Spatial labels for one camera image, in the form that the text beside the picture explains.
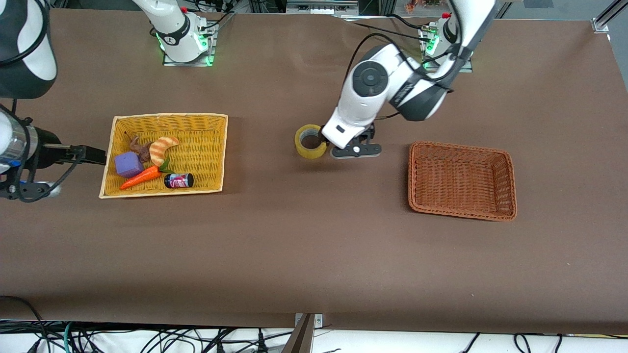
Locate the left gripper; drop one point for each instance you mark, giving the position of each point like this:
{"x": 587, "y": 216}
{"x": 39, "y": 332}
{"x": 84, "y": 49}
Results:
{"x": 369, "y": 133}

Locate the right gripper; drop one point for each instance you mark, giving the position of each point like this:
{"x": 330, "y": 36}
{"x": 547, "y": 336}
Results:
{"x": 47, "y": 145}

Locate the clear yellowish tape roll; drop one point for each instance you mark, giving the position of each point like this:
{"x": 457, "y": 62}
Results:
{"x": 306, "y": 154}

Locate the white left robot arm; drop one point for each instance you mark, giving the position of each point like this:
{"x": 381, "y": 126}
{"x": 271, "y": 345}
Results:
{"x": 368, "y": 78}

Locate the purple foam cube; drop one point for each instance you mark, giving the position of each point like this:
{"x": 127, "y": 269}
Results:
{"x": 128, "y": 165}

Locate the brown toy root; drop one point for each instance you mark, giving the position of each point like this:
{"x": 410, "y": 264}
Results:
{"x": 143, "y": 153}

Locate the orange toy carrot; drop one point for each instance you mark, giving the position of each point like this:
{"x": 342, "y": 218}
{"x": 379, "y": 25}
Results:
{"x": 140, "y": 178}

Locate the striped toy croissant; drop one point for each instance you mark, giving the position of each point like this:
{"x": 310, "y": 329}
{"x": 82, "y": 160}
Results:
{"x": 158, "y": 149}

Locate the small dark can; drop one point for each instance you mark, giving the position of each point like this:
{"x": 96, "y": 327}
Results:
{"x": 179, "y": 181}

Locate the yellow wicker basket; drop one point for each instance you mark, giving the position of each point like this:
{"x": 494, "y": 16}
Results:
{"x": 206, "y": 147}

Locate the grey equipment box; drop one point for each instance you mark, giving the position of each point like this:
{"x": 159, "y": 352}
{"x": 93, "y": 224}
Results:
{"x": 321, "y": 7}

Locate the brown wicker basket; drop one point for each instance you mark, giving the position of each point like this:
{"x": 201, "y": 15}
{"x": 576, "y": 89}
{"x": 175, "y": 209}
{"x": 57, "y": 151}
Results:
{"x": 461, "y": 181}

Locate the grey diagonal beam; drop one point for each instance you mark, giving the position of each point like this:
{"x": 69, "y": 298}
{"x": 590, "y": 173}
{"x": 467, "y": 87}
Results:
{"x": 300, "y": 338}

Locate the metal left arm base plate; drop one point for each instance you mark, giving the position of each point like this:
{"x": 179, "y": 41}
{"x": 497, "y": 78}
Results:
{"x": 427, "y": 49}

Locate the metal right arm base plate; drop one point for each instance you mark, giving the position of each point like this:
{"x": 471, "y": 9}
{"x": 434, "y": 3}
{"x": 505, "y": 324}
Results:
{"x": 211, "y": 49}

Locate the metal table edge bracket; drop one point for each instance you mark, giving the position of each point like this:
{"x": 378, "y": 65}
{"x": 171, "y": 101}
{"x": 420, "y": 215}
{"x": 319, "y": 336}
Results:
{"x": 318, "y": 319}

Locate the aluminium frame rail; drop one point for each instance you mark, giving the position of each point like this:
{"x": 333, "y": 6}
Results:
{"x": 606, "y": 19}

